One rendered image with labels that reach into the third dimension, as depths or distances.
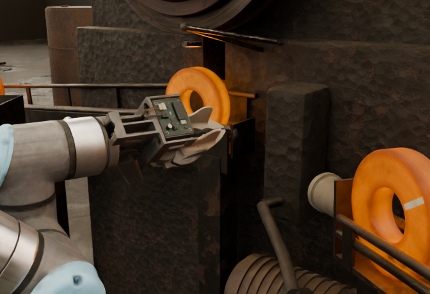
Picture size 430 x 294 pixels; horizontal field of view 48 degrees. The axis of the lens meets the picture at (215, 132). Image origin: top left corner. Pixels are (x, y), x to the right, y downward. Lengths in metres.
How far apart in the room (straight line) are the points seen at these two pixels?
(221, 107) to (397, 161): 0.46
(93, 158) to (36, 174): 0.07
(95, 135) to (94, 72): 0.74
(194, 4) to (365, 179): 0.46
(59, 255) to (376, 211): 0.37
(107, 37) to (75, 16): 2.49
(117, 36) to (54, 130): 0.68
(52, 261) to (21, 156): 0.14
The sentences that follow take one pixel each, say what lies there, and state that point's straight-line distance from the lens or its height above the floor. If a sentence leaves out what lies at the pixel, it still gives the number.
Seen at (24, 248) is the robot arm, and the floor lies 0.73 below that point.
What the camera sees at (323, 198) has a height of 0.67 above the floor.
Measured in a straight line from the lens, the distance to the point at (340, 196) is 0.65.
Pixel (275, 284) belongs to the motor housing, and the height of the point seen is 0.52.
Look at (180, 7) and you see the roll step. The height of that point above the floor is 0.93.
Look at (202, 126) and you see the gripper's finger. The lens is 0.73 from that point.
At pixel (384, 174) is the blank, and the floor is 0.75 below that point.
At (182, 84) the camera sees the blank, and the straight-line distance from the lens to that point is 0.99.
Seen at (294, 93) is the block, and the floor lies 0.80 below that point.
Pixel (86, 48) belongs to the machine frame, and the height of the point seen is 0.82.
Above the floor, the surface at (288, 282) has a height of 0.56.
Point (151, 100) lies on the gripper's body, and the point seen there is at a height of 0.82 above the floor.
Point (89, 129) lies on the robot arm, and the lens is 0.60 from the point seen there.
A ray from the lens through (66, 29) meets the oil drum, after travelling 3.78.
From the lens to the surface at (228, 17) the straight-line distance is 0.88.
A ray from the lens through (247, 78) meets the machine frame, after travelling 0.98.
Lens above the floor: 0.95
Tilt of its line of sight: 16 degrees down
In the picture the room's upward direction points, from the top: straight up
